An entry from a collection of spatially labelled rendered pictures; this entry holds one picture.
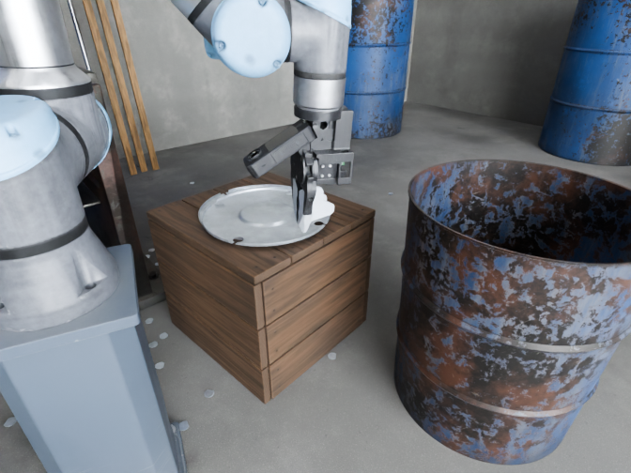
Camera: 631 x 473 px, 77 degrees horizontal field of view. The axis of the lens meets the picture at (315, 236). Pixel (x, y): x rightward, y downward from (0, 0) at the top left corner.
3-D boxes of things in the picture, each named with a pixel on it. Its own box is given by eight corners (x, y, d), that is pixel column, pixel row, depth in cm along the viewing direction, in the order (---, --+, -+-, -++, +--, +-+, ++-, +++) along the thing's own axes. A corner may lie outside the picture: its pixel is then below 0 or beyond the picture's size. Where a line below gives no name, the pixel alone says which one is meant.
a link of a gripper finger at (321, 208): (334, 236, 69) (339, 187, 64) (301, 241, 67) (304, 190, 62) (328, 228, 71) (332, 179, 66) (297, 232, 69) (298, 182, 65)
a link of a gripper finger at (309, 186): (315, 218, 64) (318, 166, 59) (305, 220, 63) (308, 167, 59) (305, 205, 67) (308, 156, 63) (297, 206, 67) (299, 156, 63)
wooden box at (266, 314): (366, 320, 113) (376, 209, 96) (265, 405, 89) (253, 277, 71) (271, 267, 136) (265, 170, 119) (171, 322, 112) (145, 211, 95)
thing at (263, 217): (346, 199, 99) (346, 196, 98) (300, 258, 75) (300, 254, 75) (244, 183, 108) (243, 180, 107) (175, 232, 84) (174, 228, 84)
